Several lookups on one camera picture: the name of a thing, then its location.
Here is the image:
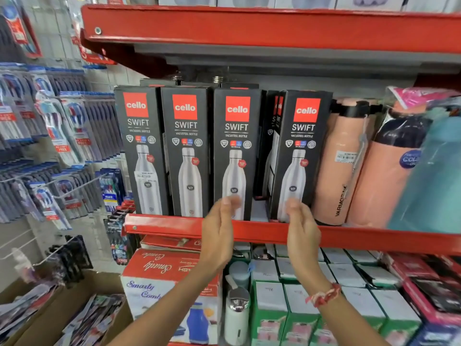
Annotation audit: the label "person's right hand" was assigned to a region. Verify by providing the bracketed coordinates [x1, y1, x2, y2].
[286, 198, 325, 275]

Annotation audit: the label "person's left hand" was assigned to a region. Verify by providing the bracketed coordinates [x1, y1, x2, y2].
[199, 195, 243, 274]

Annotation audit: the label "person's right forearm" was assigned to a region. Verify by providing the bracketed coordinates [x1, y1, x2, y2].
[295, 270, 392, 346]

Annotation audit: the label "peach bottle with black cap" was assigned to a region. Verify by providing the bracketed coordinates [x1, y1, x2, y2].
[311, 98, 378, 227]

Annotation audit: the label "red metal shelf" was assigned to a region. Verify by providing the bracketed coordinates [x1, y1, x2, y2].
[80, 4, 461, 80]
[123, 213, 461, 257]

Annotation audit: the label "pale blue bottle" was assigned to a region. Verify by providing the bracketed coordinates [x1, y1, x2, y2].
[228, 261, 250, 289]

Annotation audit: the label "row of black bottle boxes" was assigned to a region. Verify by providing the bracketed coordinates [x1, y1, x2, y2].
[114, 78, 333, 224]

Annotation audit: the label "peach bottle in plastic wrap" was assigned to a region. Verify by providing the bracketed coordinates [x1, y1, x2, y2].
[346, 104, 433, 229]

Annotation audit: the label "stack of green white boxes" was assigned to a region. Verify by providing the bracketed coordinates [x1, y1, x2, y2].
[249, 243, 423, 346]

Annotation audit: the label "red white bottle set box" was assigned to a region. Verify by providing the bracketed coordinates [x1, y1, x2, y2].
[120, 248, 223, 346]

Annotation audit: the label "white bottle with steel cap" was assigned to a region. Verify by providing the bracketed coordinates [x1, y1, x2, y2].
[224, 287, 251, 346]

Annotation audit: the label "dark blue toothbrush packs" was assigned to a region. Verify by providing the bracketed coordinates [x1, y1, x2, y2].
[97, 168, 137, 266]

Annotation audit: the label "teal bottle in plastic wrap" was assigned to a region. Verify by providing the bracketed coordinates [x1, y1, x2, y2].
[388, 106, 461, 235]

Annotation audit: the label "stack of pink black boxes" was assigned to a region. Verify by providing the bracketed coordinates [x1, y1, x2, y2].
[378, 251, 461, 326]

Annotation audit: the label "pink item in plastic wrap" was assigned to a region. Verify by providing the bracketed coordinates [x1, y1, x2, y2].
[386, 86, 461, 111]

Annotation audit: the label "black hanging packs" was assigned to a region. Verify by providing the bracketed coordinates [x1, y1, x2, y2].
[44, 235, 94, 286]

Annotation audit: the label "pile of loose packets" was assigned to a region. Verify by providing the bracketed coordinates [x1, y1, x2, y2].
[0, 283, 126, 346]

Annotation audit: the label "brown cardboard box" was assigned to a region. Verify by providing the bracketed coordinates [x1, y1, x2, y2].
[0, 269, 134, 346]

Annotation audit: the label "rack of hanging toothbrush packs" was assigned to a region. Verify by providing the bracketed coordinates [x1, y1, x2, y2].
[0, 62, 125, 232]

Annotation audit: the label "blue box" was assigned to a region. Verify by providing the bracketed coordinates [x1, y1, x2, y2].
[407, 321, 461, 346]

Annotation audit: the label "red blue hanging pack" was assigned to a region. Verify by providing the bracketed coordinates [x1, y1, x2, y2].
[0, 3, 43, 59]

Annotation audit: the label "red white thread bracelet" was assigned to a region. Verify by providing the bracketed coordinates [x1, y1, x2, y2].
[305, 283, 342, 308]

